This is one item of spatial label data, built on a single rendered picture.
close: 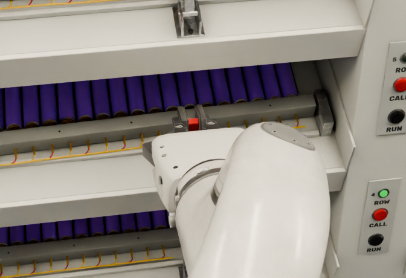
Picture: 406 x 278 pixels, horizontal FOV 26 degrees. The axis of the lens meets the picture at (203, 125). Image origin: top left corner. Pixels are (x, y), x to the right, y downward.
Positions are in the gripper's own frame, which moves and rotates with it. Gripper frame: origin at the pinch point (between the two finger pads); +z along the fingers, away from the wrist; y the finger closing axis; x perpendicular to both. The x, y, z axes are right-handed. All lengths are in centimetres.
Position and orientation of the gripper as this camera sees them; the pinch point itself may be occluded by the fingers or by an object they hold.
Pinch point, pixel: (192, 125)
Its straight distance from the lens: 94.5
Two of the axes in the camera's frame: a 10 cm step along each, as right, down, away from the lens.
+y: 9.9, -1.0, 1.2
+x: -0.3, -9.0, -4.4
